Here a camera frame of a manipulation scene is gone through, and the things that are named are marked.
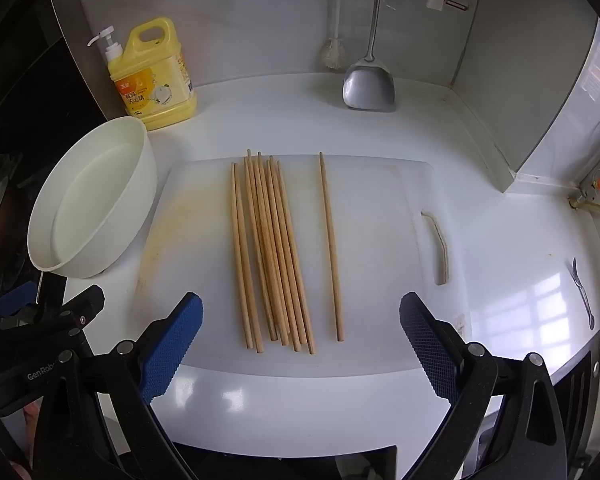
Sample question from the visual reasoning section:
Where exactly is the white plastic cutting board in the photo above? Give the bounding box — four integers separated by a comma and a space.
132, 154, 473, 381

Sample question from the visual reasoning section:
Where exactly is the small metal fork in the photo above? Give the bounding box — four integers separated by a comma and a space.
570, 257, 596, 331

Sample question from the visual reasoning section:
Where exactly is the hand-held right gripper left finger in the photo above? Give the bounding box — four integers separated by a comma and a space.
32, 291, 205, 480

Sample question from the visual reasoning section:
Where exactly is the wooden chopstick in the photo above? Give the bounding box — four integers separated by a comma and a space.
318, 152, 345, 342

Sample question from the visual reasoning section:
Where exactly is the white bottle brush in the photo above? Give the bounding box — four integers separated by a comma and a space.
321, 0, 348, 71

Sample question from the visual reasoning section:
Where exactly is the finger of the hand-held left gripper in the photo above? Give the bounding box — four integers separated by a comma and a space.
36, 284, 106, 344
0, 281, 39, 322

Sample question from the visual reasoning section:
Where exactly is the steel ladle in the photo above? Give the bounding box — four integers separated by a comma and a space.
342, 0, 397, 112

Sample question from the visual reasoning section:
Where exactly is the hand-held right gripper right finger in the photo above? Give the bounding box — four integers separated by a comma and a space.
398, 291, 570, 480

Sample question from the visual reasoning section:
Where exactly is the bundle of wooden chopsticks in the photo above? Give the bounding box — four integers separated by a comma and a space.
231, 148, 317, 354

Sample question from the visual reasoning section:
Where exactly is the yellow dish soap bottle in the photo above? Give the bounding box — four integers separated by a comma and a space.
86, 16, 198, 132

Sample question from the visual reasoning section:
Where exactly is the white round plate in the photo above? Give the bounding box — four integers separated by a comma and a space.
26, 116, 159, 279

